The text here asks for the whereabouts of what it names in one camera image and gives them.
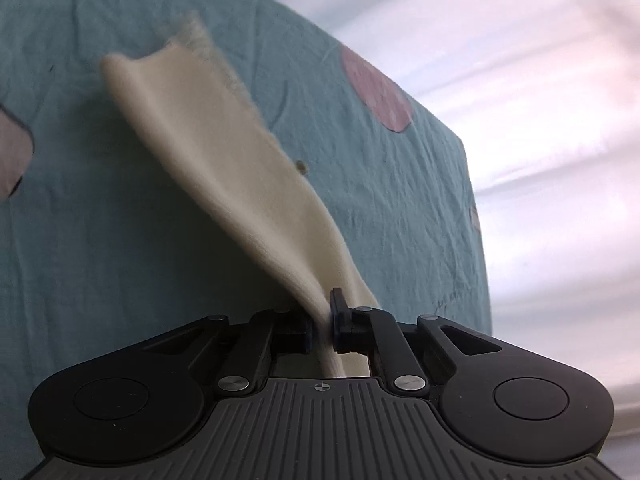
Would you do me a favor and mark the cream knit sweater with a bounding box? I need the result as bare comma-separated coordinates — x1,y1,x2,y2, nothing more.
99,10,382,379

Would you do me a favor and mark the teal printed bedsheet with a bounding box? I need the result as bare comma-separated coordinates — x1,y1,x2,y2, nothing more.
0,0,494,467

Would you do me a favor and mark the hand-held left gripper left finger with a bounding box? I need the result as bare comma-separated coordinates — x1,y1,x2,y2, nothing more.
142,308,316,395

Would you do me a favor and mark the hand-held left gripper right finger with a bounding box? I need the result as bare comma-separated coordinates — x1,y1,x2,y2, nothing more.
330,287,497,394

